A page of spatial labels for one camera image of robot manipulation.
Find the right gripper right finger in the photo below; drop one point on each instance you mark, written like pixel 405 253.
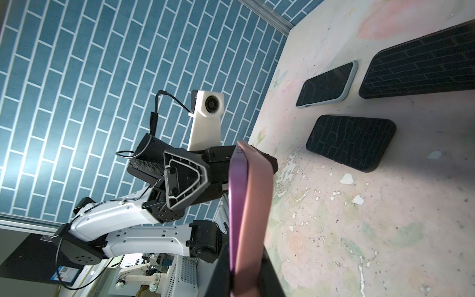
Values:
pixel 268 282

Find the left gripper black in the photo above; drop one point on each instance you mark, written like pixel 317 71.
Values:
pixel 184 178

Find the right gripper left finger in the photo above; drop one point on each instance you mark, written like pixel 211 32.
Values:
pixel 222 272

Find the pink phone case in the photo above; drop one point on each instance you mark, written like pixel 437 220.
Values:
pixel 254 223

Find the black phone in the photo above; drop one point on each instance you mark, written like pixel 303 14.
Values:
pixel 443 61
pixel 238 177
pixel 355 142

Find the blue phone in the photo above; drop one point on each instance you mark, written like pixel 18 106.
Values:
pixel 332 86

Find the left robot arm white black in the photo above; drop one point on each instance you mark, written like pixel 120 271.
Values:
pixel 100 230

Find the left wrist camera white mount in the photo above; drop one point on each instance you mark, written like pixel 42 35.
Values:
pixel 207 109

